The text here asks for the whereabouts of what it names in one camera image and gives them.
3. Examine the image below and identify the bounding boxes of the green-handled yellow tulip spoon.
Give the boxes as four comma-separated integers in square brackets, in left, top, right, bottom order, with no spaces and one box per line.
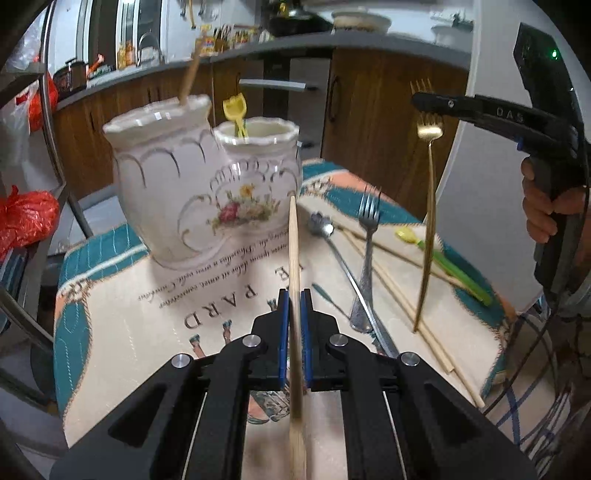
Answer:
[394,226,494,306]

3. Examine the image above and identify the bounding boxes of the yellow tulip-shaped plastic spoon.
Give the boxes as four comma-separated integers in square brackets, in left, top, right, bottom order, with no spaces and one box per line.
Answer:
[223,95,250,139]

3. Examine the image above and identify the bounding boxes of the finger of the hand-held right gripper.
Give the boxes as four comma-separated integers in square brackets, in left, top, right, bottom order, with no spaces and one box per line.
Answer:
[411,91,575,139]

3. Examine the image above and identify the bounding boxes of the red plastic bag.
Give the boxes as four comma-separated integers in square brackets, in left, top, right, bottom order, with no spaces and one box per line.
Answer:
[0,185,61,261]
[16,69,59,134]

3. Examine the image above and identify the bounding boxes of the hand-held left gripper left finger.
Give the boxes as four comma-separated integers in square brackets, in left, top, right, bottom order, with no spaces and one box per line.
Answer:
[48,288,291,480]

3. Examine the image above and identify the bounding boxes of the gold metal fork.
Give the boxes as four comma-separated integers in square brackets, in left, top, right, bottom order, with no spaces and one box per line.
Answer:
[410,78,447,334]

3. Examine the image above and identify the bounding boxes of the black cable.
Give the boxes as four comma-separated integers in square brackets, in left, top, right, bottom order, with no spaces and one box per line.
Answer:
[480,258,591,462]

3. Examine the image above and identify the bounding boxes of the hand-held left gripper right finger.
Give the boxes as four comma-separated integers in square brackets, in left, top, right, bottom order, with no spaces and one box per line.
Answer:
[301,289,539,480]

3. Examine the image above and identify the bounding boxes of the printed teal and beige tablecloth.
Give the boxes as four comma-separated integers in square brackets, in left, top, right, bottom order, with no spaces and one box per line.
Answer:
[54,159,522,480]

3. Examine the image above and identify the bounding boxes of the chrome kitchen faucet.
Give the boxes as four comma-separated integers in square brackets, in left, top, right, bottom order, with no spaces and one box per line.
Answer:
[136,32,163,66]

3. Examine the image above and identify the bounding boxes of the black wok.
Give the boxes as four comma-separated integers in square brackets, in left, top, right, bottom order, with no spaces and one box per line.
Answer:
[267,4,334,37]

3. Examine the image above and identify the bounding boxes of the wooden kitchen cabinet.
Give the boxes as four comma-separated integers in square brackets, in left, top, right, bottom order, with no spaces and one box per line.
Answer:
[54,46,470,219]

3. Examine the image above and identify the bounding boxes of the person's right hand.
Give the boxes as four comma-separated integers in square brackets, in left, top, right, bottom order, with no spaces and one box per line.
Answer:
[521,156,589,243]

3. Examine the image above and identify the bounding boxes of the silver metal fork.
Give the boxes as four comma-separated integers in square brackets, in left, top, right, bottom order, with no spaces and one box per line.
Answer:
[349,186,382,334]

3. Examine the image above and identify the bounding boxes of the black cabinet door handle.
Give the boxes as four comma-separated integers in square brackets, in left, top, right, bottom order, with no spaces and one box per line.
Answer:
[328,75,341,123]

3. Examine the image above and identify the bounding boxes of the white floral ceramic utensil holder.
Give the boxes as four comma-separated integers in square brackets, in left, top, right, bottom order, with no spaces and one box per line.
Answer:
[102,95,304,273]

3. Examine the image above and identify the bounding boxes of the row of condiment bottles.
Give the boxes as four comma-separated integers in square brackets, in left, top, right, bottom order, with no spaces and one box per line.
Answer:
[216,25,271,49]

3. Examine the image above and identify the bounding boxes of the silver flower-shaped spoon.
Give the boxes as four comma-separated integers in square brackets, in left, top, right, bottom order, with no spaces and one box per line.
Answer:
[308,211,399,359]

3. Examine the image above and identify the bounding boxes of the grey kitchen countertop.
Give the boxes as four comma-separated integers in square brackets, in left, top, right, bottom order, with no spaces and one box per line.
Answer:
[54,30,472,112]

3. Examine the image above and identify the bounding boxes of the metal chair frame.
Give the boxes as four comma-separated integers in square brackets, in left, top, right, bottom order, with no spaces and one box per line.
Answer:
[0,0,93,407]

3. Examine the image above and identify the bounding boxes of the dark pressure cooker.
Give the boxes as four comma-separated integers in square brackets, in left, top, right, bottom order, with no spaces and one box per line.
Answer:
[52,58,89,99]

